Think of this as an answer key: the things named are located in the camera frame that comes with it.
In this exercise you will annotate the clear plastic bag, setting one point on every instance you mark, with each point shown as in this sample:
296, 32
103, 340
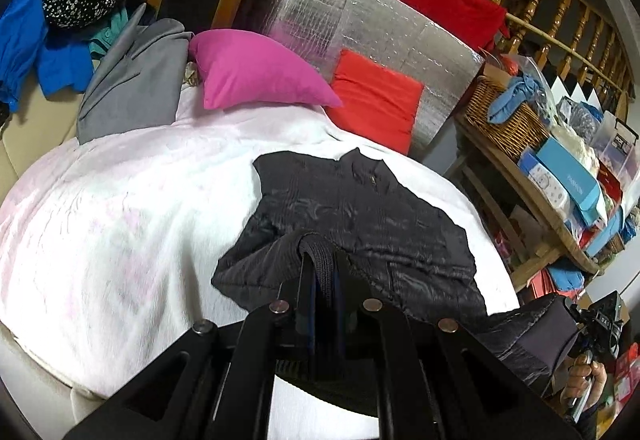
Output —
540, 75

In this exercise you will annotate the black puffer jacket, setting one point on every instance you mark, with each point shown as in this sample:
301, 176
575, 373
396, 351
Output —
380, 225

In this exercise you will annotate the teal garment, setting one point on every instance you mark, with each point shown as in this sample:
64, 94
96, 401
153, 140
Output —
107, 33

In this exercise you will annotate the wooden shelf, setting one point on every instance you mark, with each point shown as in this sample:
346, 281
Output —
545, 215

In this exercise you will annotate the person's right hand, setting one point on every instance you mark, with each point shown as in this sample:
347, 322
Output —
580, 380

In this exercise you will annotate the blue box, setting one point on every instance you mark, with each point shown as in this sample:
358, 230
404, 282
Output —
570, 180

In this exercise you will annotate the clear plastic storage box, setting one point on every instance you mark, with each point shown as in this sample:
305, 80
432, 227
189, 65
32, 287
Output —
615, 150

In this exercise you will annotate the silver insulation sheet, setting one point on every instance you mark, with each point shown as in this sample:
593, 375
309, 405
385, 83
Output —
390, 30

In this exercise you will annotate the pink pillow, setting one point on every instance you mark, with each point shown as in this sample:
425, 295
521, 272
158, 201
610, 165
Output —
250, 70

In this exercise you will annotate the grey coat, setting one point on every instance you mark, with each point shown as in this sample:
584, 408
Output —
135, 75

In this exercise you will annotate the blue patterned plastic bag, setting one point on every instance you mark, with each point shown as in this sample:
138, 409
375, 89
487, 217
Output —
580, 120

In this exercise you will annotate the wicker basket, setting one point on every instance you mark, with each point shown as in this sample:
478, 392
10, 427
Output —
505, 125

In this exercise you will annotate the blue jacket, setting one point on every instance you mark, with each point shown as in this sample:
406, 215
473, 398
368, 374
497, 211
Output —
60, 65

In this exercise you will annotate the red pillow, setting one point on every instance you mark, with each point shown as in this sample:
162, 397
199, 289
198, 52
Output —
375, 105

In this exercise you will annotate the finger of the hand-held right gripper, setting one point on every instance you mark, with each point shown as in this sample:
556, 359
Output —
574, 309

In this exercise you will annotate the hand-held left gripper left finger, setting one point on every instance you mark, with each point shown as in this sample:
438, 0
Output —
306, 320

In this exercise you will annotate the light blue cloth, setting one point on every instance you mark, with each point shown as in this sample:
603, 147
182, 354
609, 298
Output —
520, 93

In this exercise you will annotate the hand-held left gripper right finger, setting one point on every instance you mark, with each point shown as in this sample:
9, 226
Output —
345, 315

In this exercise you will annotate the white blanket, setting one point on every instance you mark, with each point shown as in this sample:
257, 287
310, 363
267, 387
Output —
125, 220

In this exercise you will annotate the red cloth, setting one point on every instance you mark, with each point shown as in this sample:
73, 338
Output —
440, 0

